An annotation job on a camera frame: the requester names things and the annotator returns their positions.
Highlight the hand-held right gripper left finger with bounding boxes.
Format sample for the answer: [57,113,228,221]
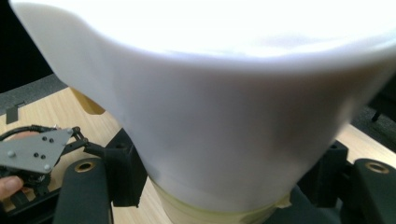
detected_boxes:
[104,127,148,208]

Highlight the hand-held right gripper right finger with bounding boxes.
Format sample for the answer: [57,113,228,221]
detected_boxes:
[298,139,349,209]

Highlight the cup with brown contents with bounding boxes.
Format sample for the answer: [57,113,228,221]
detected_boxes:
[8,0,396,224]

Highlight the grey tape strip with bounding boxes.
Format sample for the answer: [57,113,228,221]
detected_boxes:
[5,101,26,125]

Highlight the black curtain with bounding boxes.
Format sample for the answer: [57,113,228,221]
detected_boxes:
[0,0,54,94]

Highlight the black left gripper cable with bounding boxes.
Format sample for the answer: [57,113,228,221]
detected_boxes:
[0,124,59,142]

